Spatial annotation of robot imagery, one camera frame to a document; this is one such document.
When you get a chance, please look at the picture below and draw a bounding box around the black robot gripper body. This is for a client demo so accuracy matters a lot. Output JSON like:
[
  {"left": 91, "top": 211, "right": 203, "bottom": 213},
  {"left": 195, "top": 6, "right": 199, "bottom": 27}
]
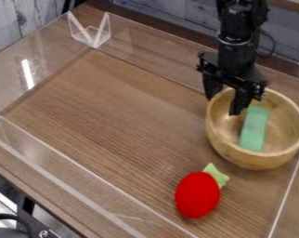
[{"left": 197, "top": 51, "right": 268, "bottom": 100}]

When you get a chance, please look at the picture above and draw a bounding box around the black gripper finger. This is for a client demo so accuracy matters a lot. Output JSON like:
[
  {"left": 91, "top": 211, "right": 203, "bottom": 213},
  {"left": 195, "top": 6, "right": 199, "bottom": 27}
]
[
  {"left": 203, "top": 74, "right": 223, "bottom": 100},
  {"left": 229, "top": 88, "right": 252, "bottom": 115}
]

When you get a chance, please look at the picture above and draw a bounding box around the green rectangular block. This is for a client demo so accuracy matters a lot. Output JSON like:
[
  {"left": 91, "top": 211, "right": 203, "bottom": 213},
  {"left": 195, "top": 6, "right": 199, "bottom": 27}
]
[{"left": 237, "top": 106, "right": 269, "bottom": 152}]

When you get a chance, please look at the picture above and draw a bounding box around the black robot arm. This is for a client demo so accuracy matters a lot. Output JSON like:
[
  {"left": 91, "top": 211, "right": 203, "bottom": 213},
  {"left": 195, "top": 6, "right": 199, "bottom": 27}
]
[{"left": 197, "top": 0, "right": 269, "bottom": 115}]

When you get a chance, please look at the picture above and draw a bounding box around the brown wooden bowl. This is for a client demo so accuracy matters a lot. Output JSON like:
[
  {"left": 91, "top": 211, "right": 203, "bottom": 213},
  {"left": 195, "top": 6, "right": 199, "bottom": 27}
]
[{"left": 205, "top": 89, "right": 299, "bottom": 170}]

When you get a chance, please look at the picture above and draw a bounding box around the red plush strawberry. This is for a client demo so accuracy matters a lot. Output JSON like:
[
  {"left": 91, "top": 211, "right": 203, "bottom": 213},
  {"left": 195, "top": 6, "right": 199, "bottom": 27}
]
[{"left": 175, "top": 163, "right": 231, "bottom": 218}]

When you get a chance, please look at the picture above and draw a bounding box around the black metal table clamp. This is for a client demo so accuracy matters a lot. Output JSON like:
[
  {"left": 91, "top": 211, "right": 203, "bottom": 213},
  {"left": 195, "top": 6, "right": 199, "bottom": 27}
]
[{"left": 17, "top": 196, "right": 61, "bottom": 238}]

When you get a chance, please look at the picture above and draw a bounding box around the clear acrylic corner bracket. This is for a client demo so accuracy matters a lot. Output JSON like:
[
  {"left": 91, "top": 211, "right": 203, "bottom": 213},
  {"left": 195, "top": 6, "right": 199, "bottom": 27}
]
[{"left": 67, "top": 12, "right": 112, "bottom": 48}]

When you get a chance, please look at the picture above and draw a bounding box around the clear acrylic tray wall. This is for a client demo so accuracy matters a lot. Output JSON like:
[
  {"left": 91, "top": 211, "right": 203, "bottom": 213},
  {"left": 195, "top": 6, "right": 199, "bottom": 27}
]
[{"left": 0, "top": 114, "right": 197, "bottom": 238}]

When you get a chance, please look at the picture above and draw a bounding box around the black cable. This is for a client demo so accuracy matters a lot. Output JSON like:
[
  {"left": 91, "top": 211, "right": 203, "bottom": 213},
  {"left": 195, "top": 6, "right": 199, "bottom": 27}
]
[{"left": 0, "top": 213, "right": 32, "bottom": 238}]

